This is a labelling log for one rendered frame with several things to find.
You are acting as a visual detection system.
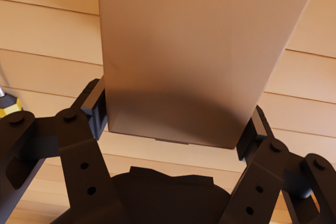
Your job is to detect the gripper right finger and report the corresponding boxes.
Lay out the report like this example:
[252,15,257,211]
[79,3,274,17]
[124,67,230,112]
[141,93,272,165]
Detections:
[219,105,336,224]

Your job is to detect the brown cardboard carton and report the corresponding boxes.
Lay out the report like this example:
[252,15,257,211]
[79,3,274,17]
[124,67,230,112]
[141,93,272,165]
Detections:
[96,0,324,150]

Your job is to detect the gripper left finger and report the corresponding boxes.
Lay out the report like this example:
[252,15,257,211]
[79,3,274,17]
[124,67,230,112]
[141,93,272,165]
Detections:
[0,75,114,224]

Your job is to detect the yellow and black screwdriver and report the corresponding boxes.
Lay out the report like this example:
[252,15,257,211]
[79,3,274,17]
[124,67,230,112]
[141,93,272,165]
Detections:
[0,61,25,119]

